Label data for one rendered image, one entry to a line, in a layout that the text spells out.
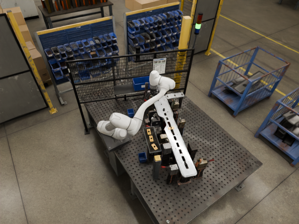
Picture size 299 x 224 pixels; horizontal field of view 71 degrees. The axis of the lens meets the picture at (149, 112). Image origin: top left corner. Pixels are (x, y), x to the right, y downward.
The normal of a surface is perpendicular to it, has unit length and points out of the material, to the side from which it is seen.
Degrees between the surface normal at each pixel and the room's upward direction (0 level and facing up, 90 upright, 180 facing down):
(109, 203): 0
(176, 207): 0
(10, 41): 90
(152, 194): 0
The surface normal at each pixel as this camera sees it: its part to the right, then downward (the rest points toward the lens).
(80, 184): 0.04, -0.69
